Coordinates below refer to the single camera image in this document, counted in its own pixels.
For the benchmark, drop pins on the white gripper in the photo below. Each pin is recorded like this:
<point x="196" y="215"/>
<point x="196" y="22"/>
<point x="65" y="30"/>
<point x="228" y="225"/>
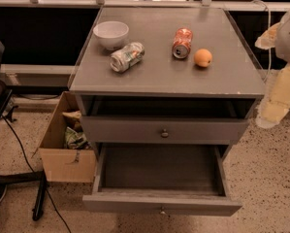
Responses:
<point x="289" y="42"/>

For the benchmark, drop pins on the grey drawer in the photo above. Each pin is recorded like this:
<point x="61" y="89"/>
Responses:
<point x="161" y="179"/>
<point x="163" y="121"/>

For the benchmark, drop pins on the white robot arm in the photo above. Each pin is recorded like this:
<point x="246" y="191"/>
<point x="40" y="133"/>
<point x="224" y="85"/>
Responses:
<point x="276" y="103"/>

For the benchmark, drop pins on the grey drawer cabinet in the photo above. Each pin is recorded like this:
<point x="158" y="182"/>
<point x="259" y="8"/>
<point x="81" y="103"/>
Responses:
<point x="231" y="74"/>

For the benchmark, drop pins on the grey top drawer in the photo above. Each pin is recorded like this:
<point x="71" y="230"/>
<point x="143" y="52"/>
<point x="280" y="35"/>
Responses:
<point x="163" y="121"/>

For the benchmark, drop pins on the orange fruit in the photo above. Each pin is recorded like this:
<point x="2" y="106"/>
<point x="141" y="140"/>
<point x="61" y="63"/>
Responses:
<point x="203" y="58"/>

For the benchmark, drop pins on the orange soda can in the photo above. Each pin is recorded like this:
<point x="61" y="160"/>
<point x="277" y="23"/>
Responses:
<point x="182" y="43"/>

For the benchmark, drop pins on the crushed green white can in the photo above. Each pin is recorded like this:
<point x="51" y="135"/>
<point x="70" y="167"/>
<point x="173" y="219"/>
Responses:
<point x="121" y="60"/>

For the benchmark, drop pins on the white ceramic bowl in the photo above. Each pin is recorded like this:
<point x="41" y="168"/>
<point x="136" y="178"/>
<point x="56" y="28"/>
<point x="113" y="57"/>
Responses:
<point x="111" y="35"/>

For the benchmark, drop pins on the brown snack bag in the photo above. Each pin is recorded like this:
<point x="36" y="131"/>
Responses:
<point x="73" y="120"/>

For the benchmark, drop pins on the green snack bag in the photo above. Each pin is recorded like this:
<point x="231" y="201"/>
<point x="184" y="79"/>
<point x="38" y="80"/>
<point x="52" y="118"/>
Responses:
<point x="74" y="140"/>

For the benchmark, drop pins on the cardboard box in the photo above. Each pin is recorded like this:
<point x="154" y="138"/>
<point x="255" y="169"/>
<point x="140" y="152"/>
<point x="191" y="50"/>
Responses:
<point x="60" y="163"/>

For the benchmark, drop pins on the black floor stand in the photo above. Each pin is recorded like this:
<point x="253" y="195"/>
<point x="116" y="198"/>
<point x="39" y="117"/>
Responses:
<point x="6" y="140"/>

